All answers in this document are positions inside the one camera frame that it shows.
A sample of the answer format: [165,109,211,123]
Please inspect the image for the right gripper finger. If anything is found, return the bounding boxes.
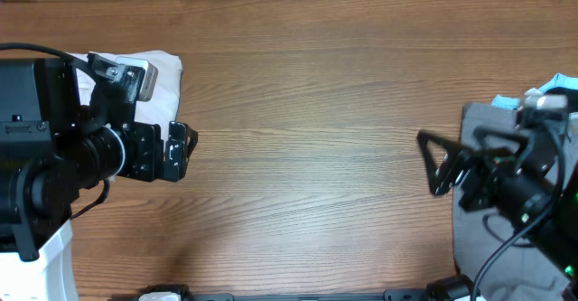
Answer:
[416,130,470,196]
[471,126,536,161]

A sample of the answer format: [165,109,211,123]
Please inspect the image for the beige shorts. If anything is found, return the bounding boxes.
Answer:
[70,50,184,142]

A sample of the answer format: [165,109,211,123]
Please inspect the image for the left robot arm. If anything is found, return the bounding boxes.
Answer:
[1,53,198,300]

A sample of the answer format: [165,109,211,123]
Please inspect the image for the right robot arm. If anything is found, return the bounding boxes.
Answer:
[417,123,577,300]

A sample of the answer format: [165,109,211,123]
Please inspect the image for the blue and black garment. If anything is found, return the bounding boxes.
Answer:
[490,73,577,113]

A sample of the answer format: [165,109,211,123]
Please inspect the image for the grey shorts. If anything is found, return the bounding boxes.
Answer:
[452,103,568,301]

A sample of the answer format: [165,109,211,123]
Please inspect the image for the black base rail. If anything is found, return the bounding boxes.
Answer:
[107,283,475,301]

